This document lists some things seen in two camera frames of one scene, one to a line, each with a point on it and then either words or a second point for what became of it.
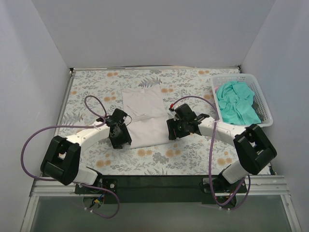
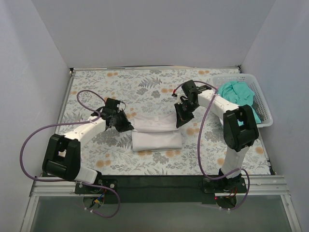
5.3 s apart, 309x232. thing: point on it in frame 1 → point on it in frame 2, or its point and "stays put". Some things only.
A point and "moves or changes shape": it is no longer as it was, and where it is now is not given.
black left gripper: x=123 y=136 → x=119 y=120
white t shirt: x=146 y=107 moves or changes shape
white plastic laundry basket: x=259 y=100 stays put
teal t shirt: x=234 y=100 stays put
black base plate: x=161 y=189 stays put
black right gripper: x=174 y=129 → x=183 y=109
